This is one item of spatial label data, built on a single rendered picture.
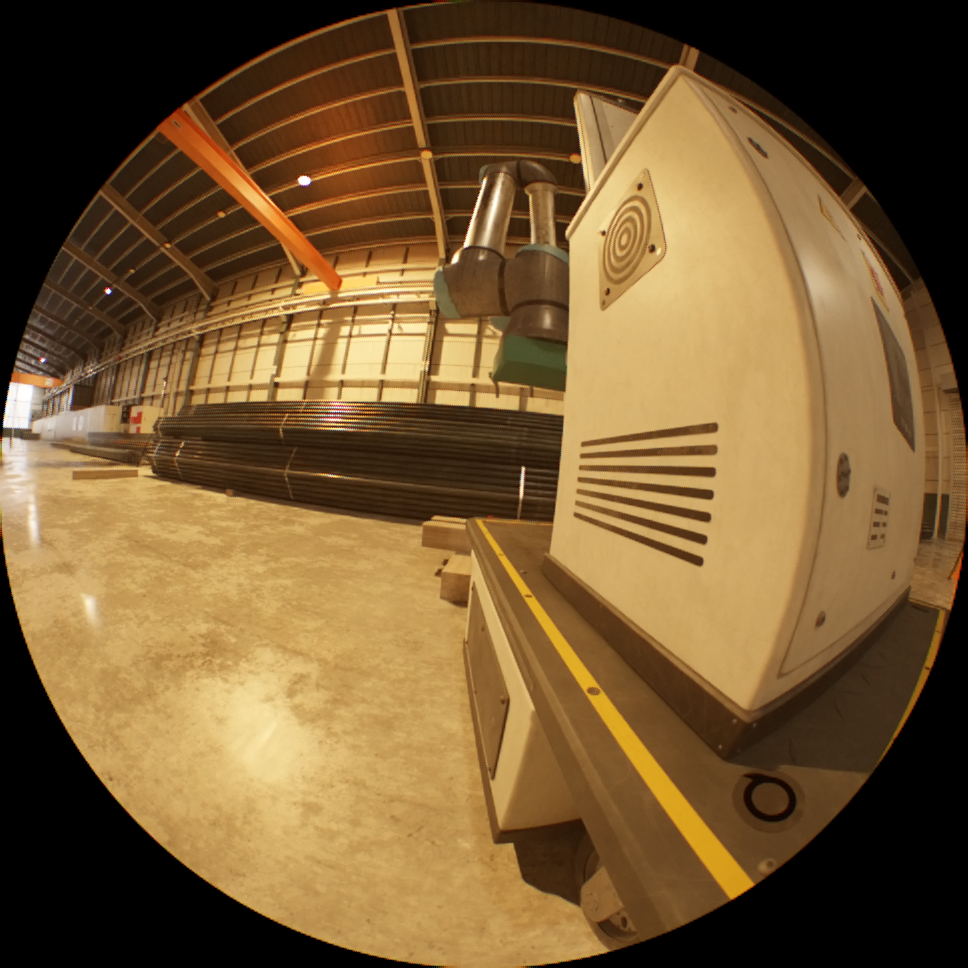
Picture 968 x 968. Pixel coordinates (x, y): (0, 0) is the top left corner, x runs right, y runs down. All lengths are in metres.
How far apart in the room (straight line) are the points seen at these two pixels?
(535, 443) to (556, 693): 2.40
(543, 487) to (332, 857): 2.34
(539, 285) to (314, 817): 0.99
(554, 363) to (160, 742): 0.98
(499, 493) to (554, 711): 2.21
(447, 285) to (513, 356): 0.27
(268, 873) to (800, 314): 0.63
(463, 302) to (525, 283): 0.16
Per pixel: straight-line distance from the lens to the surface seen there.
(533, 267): 0.78
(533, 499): 2.37
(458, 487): 2.41
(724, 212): 0.25
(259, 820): 0.53
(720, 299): 0.22
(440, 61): 9.99
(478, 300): 0.79
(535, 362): 0.65
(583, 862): 0.43
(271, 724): 0.65
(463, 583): 1.11
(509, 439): 2.54
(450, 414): 3.09
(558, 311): 0.72
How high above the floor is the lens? 0.45
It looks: 3 degrees down
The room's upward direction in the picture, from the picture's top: 6 degrees clockwise
